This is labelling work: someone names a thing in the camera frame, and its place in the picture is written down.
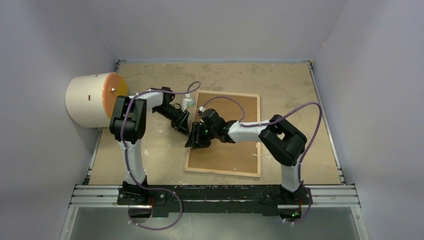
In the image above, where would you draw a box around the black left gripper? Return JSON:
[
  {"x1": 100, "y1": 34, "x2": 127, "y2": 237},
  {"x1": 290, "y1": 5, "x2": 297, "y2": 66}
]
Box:
[{"x1": 153, "y1": 105, "x2": 191, "y2": 137}]

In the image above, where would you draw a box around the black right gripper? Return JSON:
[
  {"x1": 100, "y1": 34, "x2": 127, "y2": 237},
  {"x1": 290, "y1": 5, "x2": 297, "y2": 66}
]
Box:
[{"x1": 186, "y1": 121, "x2": 218, "y2": 150}]

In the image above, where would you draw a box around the wooden picture frame with glass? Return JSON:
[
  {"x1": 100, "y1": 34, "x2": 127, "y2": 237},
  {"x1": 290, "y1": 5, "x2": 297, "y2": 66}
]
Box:
[{"x1": 184, "y1": 90, "x2": 262, "y2": 179}]

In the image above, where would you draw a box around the brown hardboard backing board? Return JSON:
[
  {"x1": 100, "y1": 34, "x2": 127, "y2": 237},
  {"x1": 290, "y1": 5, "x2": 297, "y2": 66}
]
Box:
[{"x1": 184, "y1": 90, "x2": 262, "y2": 179}]

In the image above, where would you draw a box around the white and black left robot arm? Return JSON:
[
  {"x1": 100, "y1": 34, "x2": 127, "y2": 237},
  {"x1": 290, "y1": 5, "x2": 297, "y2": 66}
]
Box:
[{"x1": 109, "y1": 87, "x2": 190, "y2": 205}]

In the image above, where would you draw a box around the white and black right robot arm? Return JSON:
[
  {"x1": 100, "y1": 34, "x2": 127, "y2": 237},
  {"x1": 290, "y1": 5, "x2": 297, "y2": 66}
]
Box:
[{"x1": 185, "y1": 108, "x2": 307, "y2": 204}]

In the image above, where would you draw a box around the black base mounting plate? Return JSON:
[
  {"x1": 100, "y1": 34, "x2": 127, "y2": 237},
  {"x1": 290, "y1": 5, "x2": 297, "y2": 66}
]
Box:
[{"x1": 117, "y1": 184, "x2": 313, "y2": 220}]

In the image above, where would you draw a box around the white cylinder with orange lid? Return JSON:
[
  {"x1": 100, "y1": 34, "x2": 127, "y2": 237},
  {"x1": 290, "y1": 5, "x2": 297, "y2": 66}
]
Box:
[{"x1": 65, "y1": 72, "x2": 129, "y2": 128}]

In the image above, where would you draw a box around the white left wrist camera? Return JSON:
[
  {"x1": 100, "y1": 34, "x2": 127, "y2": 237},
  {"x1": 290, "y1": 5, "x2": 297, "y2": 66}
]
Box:
[{"x1": 180, "y1": 93, "x2": 196, "y2": 112}]

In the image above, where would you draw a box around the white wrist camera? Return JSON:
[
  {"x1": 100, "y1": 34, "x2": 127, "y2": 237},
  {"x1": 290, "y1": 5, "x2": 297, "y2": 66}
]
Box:
[
  {"x1": 197, "y1": 106, "x2": 206, "y2": 116},
  {"x1": 180, "y1": 93, "x2": 196, "y2": 112}
]

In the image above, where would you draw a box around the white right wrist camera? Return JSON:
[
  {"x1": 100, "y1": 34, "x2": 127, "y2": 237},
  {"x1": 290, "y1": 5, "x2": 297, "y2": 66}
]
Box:
[{"x1": 197, "y1": 106, "x2": 206, "y2": 116}]

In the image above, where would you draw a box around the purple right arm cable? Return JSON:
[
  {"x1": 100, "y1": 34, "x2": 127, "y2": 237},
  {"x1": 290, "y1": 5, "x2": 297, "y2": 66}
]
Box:
[{"x1": 198, "y1": 96, "x2": 324, "y2": 226}]

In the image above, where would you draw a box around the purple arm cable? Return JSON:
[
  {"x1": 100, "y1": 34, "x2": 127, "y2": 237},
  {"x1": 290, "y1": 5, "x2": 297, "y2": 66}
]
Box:
[
  {"x1": 119, "y1": 81, "x2": 202, "y2": 232},
  {"x1": 198, "y1": 96, "x2": 324, "y2": 226}
]

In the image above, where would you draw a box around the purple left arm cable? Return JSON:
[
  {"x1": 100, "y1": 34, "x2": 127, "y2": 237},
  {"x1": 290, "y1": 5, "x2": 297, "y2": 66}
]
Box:
[{"x1": 119, "y1": 81, "x2": 202, "y2": 232}]

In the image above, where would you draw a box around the aluminium extrusion rail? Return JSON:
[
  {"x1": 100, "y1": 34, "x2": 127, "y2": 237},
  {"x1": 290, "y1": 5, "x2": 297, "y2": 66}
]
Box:
[{"x1": 69, "y1": 185, "x2": 361, "y2": 208}]

